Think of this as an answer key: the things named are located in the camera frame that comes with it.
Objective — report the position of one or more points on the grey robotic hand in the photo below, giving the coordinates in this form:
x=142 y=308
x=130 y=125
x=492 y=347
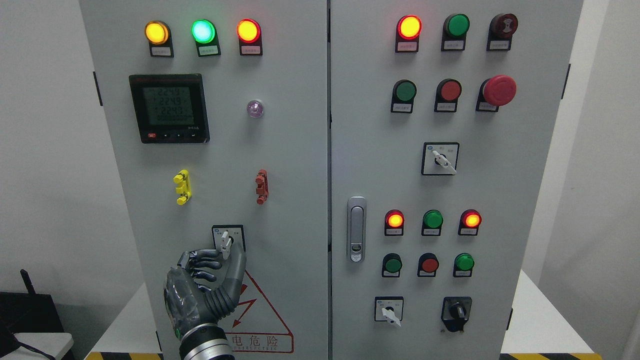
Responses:
x=190 y=304

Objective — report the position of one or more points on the white rotary light switch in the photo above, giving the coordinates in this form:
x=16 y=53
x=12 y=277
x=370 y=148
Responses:
x=227 y=237

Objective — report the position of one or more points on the silver black robot forearm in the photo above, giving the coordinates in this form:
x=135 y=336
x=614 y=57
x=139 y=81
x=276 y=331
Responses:
x=205 y=342

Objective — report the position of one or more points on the green lit indicator light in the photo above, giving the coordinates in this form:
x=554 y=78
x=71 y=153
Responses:
x=205 y=35

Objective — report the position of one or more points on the yellow indicator light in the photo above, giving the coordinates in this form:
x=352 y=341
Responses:
x=159 y=39

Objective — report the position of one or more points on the red triangle warning sticker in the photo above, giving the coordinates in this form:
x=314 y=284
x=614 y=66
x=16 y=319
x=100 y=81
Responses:
x=255 y=326

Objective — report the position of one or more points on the white box lower left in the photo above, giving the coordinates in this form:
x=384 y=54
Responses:
x=57 y=344

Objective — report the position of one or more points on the grey left cabinet door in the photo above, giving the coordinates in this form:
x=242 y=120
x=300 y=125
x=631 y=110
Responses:
x=287 y=238

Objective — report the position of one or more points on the grey cabinet door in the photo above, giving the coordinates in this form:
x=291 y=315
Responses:
x=378 y=154
x=287 y=238

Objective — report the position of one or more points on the black digital power meter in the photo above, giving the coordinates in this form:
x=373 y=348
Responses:
x=170 y=108

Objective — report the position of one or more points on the black device with antenna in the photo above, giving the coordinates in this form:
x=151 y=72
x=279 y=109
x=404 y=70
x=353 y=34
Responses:
x=27 y=312

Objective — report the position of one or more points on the clear small light bulb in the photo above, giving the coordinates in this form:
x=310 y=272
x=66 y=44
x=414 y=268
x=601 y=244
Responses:
x=255 y=108

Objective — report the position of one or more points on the green push button lower left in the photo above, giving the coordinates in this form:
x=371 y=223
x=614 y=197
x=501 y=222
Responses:
x=391 y=265

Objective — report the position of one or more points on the green push button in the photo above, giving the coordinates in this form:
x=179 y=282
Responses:
x=402 y=96
x=391 y=265
x=463 y=265

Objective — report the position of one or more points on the red lit indicator lower left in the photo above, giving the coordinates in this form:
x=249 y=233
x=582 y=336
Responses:
x=394 y=222

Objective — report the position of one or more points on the red push button lower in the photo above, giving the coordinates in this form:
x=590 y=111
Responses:
x=427 y=266

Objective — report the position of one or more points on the red push button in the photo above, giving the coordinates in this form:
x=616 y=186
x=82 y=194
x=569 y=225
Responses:
x=447 y=94
x=427 y=266

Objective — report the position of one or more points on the green indicator lower middle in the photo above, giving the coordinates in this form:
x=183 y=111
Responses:
x=432 y=223

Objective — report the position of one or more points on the red lit indicator light left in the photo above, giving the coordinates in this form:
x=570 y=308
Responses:
x=249 y=37

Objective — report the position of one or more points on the green push button lower right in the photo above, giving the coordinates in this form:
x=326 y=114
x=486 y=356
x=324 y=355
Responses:
x=463 y=265

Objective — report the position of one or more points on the red lit indicator lower right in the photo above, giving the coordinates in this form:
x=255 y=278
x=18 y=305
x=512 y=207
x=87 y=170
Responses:
x=469 y=223

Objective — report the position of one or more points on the green push button upper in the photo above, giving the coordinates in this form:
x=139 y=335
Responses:
x=402 y=96

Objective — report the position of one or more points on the grey right cabinet door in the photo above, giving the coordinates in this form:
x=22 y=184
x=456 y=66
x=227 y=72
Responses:
x=378 y=154

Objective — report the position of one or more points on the red push button upper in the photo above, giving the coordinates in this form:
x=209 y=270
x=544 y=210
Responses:
x=447 y=94

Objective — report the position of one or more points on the red lit indicator top right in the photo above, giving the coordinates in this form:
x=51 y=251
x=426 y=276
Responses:
x=408 y=30

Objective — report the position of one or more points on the red emergency stop button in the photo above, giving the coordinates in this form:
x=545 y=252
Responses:
x=494 y=92

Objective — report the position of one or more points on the green indicator top right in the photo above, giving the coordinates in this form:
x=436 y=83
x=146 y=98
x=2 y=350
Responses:
x=454 y=32

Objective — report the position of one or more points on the dark red buzzer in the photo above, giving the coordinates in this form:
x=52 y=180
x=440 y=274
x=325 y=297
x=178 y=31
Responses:
x=501 y=31

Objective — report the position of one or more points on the silver door handle lock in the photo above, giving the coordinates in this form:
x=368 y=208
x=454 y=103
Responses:
x=356 y=228

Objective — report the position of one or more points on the white rotary switch bottom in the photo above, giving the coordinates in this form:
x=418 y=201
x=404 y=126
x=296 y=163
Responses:
x=389 y=309

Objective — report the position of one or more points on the black selector knob switch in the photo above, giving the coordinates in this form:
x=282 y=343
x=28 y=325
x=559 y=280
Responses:
x=455 y=312

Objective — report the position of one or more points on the white rotary switch upper right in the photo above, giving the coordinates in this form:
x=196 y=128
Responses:
x=440 y=158

